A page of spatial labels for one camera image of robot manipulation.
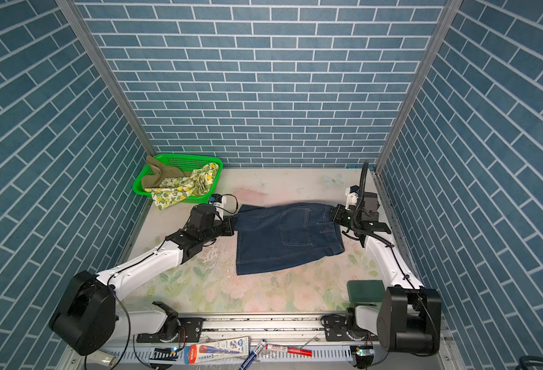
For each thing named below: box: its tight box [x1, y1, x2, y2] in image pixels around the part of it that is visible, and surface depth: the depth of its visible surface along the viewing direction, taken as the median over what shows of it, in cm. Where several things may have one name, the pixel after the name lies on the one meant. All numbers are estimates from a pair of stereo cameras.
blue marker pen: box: [238, 339, 267, 370], surface depth 69 cm
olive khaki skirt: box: [141, 154, 194, 189], surface depth 114 cm
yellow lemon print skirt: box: [144, 162, 220, 211], surface depth 104 cm
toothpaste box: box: [183, 336, 250, 366], surface depth 71 cm
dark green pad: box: [346, 279, 386, 303], surface depth 84 cm
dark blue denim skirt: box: [234, 202, 346, 276], surface depth 92 cm
